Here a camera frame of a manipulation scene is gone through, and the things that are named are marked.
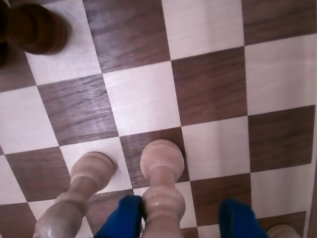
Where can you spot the light wooden bishop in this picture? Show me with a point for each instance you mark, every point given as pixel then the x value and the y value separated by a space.
pixel 162 161

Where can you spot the wooden chessboard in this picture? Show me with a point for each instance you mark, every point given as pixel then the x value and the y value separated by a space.
pixel 210 86

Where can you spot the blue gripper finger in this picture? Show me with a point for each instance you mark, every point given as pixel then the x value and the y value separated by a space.
pixel 237 220
pixel 126 218

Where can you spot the light wooden pawn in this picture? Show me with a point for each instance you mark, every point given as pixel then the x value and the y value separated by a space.
pixel 91 171
pixel 282 231

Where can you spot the dark wooden pawn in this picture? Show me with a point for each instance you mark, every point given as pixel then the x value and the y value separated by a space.
pixel 42 32

